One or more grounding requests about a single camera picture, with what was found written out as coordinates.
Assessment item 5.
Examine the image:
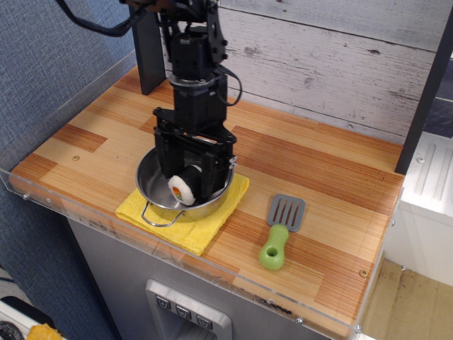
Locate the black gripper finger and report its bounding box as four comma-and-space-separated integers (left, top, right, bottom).
154, 127, 184, 178
200, 152, 229, 198

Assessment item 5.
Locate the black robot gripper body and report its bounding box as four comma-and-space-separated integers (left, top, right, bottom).
154, 74, 236, 166

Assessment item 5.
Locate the plush sushi roll toy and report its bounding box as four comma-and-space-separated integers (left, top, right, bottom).
168, 165, 202, 206

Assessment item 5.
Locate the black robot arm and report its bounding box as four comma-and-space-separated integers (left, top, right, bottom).
58, 1, 236, 198

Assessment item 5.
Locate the stainless steel pot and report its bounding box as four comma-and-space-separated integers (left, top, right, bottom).
136, 144, 235, 227

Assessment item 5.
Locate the clear acrylic table guard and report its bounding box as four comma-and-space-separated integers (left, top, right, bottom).
6, 70, 403, 339

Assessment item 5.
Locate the yellow cloth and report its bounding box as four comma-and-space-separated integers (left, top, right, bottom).
115, 174, 249, 256

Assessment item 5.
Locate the grey toy fridge cabinet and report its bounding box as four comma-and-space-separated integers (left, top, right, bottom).
69, 220, 323, 339

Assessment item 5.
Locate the silver dispenser button panel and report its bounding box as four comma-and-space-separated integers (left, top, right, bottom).
146, 279, 233, 339

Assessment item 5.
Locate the white ribbed side counter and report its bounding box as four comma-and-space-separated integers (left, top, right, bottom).
400, 132, 453, 224

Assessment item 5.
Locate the yellow object bottom left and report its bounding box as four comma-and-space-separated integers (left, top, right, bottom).
26, 324, 63, 340

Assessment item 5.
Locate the grey spatula green handle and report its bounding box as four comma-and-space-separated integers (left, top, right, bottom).
259, 194, 306, 271

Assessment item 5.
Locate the black left frame post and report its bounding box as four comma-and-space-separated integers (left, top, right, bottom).
132, 12, 166, 95

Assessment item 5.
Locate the black frame post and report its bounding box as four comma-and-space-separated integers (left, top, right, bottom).
395, 9, 452, 175
132, 12, 166, 95

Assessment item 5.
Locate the black braided cable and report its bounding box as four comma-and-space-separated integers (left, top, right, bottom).
0, 320, 26, 340

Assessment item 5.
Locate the black right frame post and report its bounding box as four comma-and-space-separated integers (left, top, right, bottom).
395, 9, 452, 175

